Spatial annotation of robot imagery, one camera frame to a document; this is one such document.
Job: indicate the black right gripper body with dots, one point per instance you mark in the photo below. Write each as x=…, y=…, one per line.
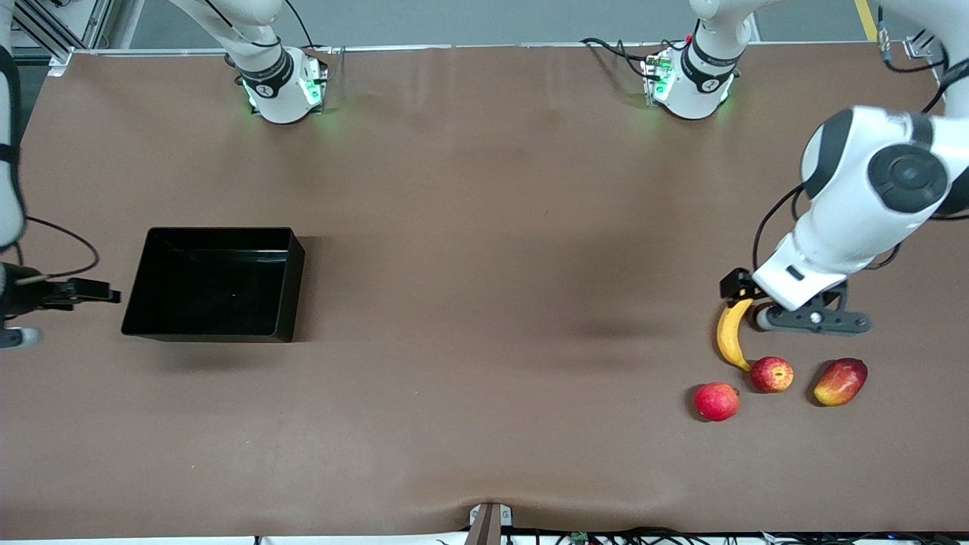
x=23, y=296

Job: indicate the yellow banana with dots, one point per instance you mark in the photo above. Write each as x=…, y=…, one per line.
x=728, y=337

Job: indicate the red yellow-streaked apple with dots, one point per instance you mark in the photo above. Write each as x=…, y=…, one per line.
x=772, y=374

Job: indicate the black plastic box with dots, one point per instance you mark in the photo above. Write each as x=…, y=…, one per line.
x=212, y=288

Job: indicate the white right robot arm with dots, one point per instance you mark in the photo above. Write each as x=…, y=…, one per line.
x=272, y=83

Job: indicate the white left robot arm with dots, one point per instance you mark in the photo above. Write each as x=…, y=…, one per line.
x=855, y=204

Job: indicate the red yellow mango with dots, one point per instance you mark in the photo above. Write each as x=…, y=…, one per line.
x=840, y=382

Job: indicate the small green circuit board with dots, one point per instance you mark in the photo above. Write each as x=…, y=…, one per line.
x=581, y=538

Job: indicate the brown table cover mat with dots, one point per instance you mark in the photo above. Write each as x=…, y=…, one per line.
x=454, y=416

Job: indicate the aluminium frame profile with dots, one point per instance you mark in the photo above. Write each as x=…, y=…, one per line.
x=95, y=23
x=927, y=42

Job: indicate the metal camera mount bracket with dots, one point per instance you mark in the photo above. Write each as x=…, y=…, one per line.
x=490, y=526

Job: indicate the metal table edge rail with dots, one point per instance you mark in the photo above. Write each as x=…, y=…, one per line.
x=416, y=48

